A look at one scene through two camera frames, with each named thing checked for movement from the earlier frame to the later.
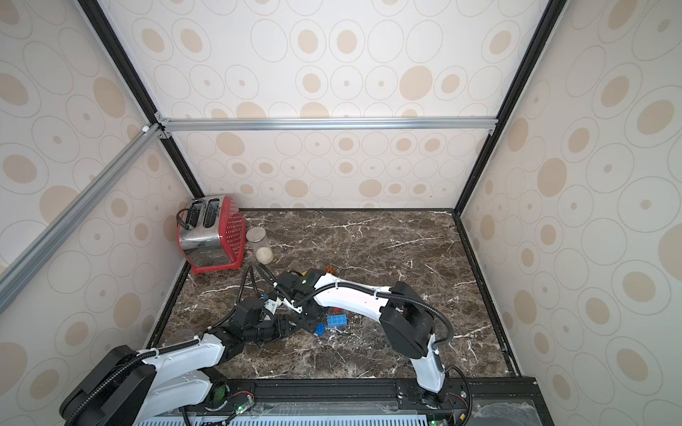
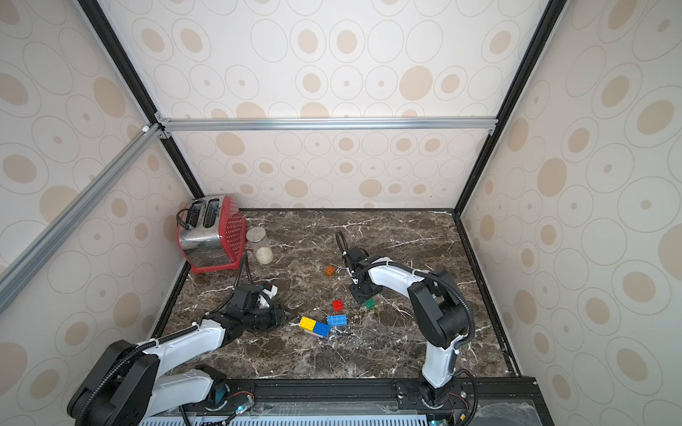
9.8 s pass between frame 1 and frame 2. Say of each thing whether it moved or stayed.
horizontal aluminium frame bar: stayed
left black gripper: moved
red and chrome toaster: stayed
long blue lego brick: stayed
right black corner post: stayed
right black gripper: moved
